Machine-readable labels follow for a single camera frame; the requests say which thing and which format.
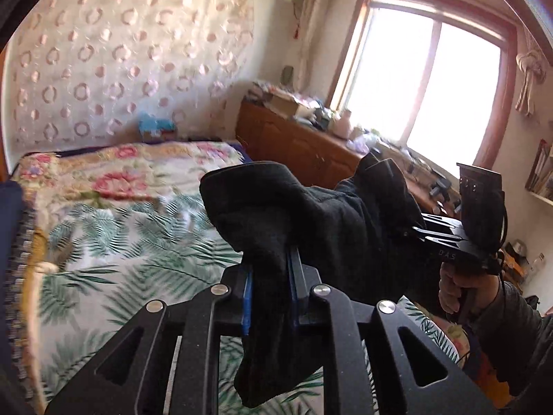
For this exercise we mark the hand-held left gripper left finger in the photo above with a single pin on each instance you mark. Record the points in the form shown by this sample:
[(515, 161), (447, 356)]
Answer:
[(247, 298)]

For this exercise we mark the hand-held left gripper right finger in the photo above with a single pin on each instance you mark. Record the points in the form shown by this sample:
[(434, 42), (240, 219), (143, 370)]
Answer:
[(298, 294)]

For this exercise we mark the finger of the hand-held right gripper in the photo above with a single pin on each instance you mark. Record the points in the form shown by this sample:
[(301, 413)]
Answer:
[(445, 221), (445, 235)]

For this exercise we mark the black printed t-shirt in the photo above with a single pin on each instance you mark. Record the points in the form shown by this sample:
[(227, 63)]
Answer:
[(328, 224)]

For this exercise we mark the person's right forearm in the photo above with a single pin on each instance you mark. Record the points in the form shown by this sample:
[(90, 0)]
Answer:
[(514, 333)]

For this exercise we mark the person's right hand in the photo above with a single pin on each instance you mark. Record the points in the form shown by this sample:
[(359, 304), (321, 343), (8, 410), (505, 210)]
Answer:
[(451, 294)]

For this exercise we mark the small black tripod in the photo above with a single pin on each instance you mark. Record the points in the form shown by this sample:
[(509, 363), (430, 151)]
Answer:
[(440, 188)]

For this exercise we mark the white plastic bag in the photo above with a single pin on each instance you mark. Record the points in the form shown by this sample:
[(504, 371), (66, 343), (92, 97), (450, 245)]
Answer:
[(365, 141)]

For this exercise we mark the leaf-print bed sheet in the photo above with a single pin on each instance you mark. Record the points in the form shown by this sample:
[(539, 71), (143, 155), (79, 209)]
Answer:
[(129, 259)]

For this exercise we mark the knotted beige curtain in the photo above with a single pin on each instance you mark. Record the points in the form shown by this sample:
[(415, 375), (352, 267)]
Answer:
[(531, 78)]

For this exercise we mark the wooden-framed window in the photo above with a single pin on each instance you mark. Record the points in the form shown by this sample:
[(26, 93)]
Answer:
[(410, 73)]

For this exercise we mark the long wooden cabinet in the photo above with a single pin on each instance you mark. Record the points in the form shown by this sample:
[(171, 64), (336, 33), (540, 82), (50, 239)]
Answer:
[(293, 142)]

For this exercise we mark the floral blanket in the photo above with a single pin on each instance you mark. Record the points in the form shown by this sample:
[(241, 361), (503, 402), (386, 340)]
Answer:
[(129, 173)]

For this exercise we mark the open cardboard box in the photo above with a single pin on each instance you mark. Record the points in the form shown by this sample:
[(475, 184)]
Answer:
[(285, 104)]

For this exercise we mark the blue packet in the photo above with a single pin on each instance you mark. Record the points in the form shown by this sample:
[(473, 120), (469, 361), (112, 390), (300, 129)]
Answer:
[(155, 125)]

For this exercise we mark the folded dark circle-patterned cloth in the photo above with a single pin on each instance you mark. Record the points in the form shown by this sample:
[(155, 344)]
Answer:
[(23, 289)]

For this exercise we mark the floral window curtain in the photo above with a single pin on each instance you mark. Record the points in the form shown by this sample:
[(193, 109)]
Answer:
[(313, 30)]

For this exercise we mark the folded navy garment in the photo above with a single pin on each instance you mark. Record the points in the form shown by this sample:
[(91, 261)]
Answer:
[(11, 246)]

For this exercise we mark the red hanging tassel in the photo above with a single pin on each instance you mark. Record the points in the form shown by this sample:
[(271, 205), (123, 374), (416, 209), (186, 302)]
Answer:
[(297, 21)]

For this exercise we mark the wall shelf with books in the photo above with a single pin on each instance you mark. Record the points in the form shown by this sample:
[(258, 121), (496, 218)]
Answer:
[(540, 173)]

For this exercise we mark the circle-patterned sheer wall curtain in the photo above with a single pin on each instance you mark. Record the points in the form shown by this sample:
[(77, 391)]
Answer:
[(129, 52)]

